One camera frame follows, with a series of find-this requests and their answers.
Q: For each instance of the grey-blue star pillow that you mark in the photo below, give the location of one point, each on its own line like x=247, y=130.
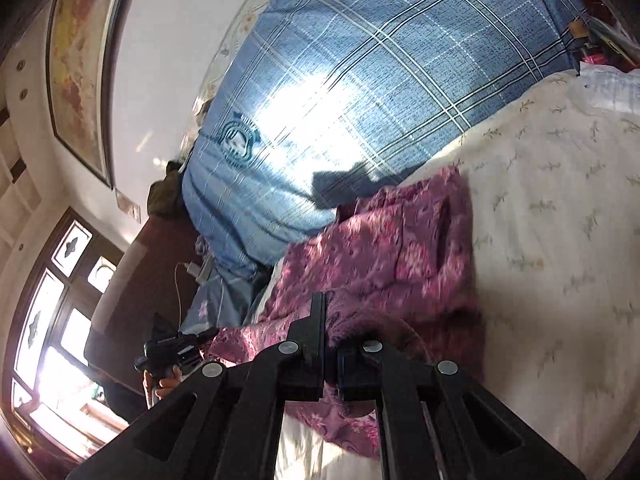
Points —
x=220, y=305

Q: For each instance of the framed wall map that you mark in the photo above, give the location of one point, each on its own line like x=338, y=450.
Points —
x=80, y=60

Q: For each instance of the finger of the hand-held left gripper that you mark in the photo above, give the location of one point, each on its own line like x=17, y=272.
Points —
x=200, y=340

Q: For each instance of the white leaf-print duvet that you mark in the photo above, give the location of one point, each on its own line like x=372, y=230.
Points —
x=550, y=240

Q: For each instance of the person's left hand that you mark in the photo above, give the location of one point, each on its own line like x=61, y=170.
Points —
x=165, y=386

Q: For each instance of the cream floral headboard cloth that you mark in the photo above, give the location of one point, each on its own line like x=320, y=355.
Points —
x=240, y=25

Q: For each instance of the blue plaid quilt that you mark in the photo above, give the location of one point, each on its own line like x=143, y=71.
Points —
x=360, y=85

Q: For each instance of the white charger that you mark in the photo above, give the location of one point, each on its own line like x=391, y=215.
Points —
x=198, y=271

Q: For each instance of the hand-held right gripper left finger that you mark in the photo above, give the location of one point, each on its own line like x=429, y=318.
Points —
x=314, y=340

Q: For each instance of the dark green cloth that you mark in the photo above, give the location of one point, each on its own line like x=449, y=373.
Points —
x=167, y=192

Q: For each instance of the purple floral cloth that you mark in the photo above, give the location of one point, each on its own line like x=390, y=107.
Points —
x=380, y=260

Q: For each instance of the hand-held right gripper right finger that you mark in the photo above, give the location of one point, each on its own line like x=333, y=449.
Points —
x=350, y=375

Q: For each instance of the dark brown headboard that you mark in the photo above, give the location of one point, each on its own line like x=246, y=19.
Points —
x=145, y=270

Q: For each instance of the wooden frame window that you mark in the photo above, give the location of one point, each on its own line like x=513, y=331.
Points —
x=45, y=340

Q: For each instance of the red plastic bag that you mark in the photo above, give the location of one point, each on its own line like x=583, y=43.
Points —
x=607, y=10

